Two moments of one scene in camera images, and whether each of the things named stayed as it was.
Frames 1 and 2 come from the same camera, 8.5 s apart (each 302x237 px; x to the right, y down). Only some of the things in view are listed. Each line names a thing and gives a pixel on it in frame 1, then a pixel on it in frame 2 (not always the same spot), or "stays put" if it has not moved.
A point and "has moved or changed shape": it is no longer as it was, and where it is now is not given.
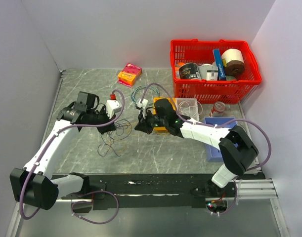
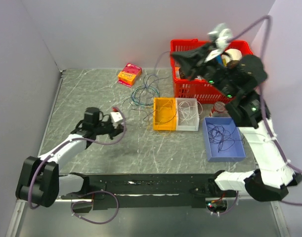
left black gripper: x=106 y=129 stays put
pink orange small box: x=129 y=75 stays put
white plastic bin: x=187 y=106 stays put
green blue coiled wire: x=142 y=87 stays put
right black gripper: x=143 y=124 → x=193 y=60
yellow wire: x=161 y=132 has moved or changed shape
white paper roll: x=233 y=59 stays put
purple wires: x=123 y=129 → x=147 y=95
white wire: x=192 y=108 stays put
